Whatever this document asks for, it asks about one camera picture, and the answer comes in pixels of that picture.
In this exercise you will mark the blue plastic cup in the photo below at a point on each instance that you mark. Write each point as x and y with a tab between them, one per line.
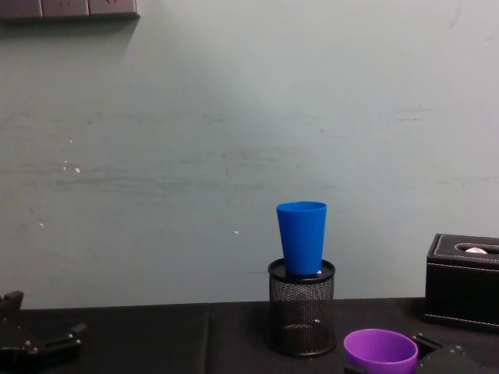
302	237

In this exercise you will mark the black table cloth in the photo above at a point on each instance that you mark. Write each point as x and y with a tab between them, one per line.
163	339

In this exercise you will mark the white tissue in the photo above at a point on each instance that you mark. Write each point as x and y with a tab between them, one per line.
476	250

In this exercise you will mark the black mesh pen holder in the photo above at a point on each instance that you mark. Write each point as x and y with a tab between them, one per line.
300	311

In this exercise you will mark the purple plastic cup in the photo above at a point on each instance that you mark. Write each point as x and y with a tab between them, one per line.
380	356

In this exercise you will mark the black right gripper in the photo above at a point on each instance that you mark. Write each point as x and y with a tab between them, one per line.
452	362

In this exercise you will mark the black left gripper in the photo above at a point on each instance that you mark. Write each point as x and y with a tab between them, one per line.
27	360

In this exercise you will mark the black leather tissue box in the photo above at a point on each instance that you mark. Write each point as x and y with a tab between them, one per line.
460	292

